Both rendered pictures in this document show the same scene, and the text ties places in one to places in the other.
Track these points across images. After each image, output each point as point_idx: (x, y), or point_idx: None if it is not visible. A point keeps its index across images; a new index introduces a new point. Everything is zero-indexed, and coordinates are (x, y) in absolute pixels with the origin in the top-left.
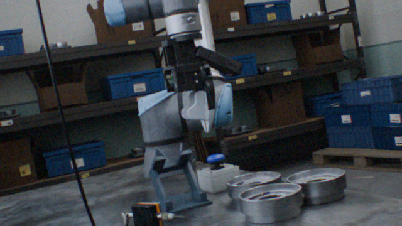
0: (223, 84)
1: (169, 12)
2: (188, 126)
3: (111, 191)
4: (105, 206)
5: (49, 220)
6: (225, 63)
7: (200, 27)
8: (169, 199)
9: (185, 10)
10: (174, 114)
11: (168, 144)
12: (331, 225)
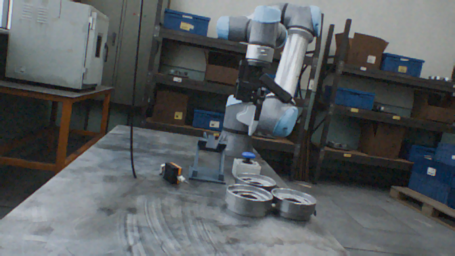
0: (291, 106)
1: (250, 42)
2: None
3: (183, 150)
4: (168, 157)
5: (128, 151)
6: (278, 91)
7: (269, 59)
8: (204, 170)
9: (261, 44)
10: None
11: (235, 133)
12: (267, 234)
